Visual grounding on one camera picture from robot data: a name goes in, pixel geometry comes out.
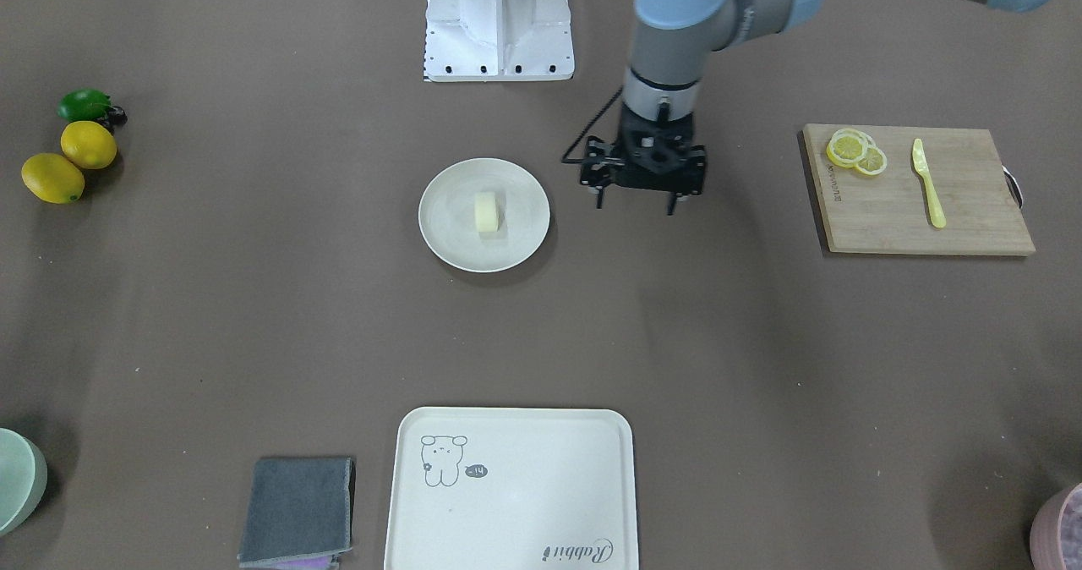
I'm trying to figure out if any yellow plastic knife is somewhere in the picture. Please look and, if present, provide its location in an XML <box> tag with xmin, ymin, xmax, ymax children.
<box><xmin>910</xmin><ymin>138</ymin><xmax>947</xmax><ymax>228</ymax></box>

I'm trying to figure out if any cream round plate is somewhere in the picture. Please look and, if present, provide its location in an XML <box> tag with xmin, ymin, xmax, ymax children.
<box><xmin>418</xmin><ymin>157</ymin><xmax>551</xmax><ymax>273</ymax></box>

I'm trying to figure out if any grey folded cloth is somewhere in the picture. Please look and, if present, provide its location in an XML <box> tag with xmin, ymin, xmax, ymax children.
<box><xmin>238</xmin><ymin>456</ymin><xmax>354</xmax><ymax>569</ymax></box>

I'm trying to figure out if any lemon slices stack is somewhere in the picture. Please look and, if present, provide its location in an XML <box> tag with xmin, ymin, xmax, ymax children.
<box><xmin>824</xmin><ymin>128</ymin><xmax>888</xmax><ymax>177</ymax></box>

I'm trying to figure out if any cream rectangular tray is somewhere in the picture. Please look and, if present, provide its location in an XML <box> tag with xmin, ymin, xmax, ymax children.
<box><xmin>384</xmin><ymin>407</ymin><xmax>639</xmax><ymax>569</ymax></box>

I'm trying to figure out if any yellow lemon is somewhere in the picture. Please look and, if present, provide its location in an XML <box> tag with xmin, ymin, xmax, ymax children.
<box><xmin>60</xmin><ymin>122</ymin><xmax>118</xmax><ymax>170</ymax></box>
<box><xmin>22</xmin><ymin>153</ymin><xmax>85</xmax><ymax>204</ymax></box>

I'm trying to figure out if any green lime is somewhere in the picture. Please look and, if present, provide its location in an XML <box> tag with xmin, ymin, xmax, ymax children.
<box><xmin>57</xmin><ymin>89</ymin><xmax>113</xmax><ymax>123</ymax></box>

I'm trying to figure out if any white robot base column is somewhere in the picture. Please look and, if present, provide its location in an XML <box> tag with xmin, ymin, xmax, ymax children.
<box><xmin>423</xmin><ymin>0</ymin><xmax>576</xmax><ymax>82</ymax></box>

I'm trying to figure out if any pink bowl with ice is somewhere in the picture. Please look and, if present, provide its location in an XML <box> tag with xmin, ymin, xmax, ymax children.
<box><xmin>1029</xmin><ymin>483</ymin><xmax>1081</xmax><ymax>569</ymax></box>

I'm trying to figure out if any mint green bowl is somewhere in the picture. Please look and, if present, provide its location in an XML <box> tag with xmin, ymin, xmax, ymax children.
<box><xmin>1</xmin><ymin>428</ymin><xmax>47</xmax><ymax>536</ymax></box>

